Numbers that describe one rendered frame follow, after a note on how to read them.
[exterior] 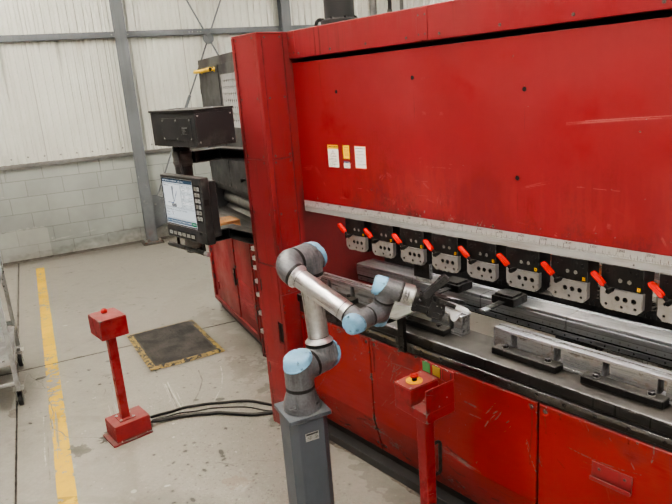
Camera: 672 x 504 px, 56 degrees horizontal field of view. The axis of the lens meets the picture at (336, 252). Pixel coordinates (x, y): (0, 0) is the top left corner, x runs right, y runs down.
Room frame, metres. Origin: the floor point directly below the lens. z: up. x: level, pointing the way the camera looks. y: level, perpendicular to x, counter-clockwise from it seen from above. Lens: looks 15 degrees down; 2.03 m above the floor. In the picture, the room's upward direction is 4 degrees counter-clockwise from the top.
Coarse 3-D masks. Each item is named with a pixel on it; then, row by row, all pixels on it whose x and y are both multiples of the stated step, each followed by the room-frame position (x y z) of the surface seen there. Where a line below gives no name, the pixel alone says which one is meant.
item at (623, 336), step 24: (360, 264) 3.54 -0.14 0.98; (384, 264) 3.49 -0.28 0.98; (480, 288) 2.95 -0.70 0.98; (480, 312) 2.86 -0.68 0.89; (504, 312) 2.75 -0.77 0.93; (528, 312) 2.65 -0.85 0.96; (552, 312) 2.56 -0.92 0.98; (576, 312) 2.54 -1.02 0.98; (576, 336) 2.46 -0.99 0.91; (600, 336) 2.38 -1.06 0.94; (624, 336) 2.30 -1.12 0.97; (648, 336) 2.24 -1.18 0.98; (648, 360) 2.23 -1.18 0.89
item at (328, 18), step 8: (328, 0) 3.32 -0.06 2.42; (336, 0) 3.30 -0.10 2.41; (344, 0) 3.30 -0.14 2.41; (352, 0) 3.34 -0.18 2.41; (328, 8) 3.32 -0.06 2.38; (336, 8) 3.30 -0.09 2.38; (344, 8) 3.30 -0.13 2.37; (352, 8) 3.34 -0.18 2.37; (328, 16) 3.32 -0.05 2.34; (336, 16) 3.30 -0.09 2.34; (344, 16) 3.28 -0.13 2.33; (352, 16) 3.33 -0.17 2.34
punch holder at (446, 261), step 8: (432, 240) 2.73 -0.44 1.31; (440, 240) 2.70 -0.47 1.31; (448, 240) 2.66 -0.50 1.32; (456, 240) 2.63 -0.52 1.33; (464, 240) 2.65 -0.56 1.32; (440, 248) 2.70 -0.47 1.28; (448, 248) 2.66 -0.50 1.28; (456, 248) 2.63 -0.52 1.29; (464, 248) 2.65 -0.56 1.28; (432, 256) 2.73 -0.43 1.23; (440, 256) 2.69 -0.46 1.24; (448, 256) 2.66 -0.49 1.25; (456, 256) 2.63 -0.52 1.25; (432, 264) 2.73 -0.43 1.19; (440, 264) 2.70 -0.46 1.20; (448, 264) 2.66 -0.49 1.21; (456, 264) 2.62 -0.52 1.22; (464, 264) 2.65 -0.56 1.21; (456, 272) 2.63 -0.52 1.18
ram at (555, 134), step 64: (320, 64) 3.29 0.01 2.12; (384, 64) 2.93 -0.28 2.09; (448, 64) 2.64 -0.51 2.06; (512, 64) 2.40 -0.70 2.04; (576, 64) 2.20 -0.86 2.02; (640, 64) 2.03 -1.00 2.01; (320, 128) 3.32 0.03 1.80; (384, 128) 2.95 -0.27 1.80; (448, 128) 2.65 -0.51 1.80; (512, 128) 2.40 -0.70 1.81; (576, 128) 2.20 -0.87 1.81; (640, 128) 2.03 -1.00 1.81; (320, 192) 3.36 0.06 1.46; (384, 192) 2.97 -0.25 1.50; (448, 192) 2.66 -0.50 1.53; (512, 192) 2.40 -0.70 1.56; (576, 192) 2.19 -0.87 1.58; (640, 192) 2.02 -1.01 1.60; (576, 256) 2.19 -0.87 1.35
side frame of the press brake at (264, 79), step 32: (256, 32) 3.36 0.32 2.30; (256, 64) 3.37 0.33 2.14; (288, 64) 3.47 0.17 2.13; (256, 96) 3.40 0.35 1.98; (288, 96) 3.46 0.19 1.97; (256, 128) 3.42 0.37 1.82; (288, 128) 3.45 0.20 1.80; (256, 160) 3.45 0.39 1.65; (288, 160) 3.43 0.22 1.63; (256, 192) 3.48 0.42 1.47; (288, 192) 3.42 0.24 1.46; (256, 224) 3.50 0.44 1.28; (288, 224) 3.41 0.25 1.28; (320, 224) 3.54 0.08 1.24; (256, 256) 3.53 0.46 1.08; (352, 256) 3.68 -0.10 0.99; (288, 288) 3.38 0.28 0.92; (288, 320) 3.37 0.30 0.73
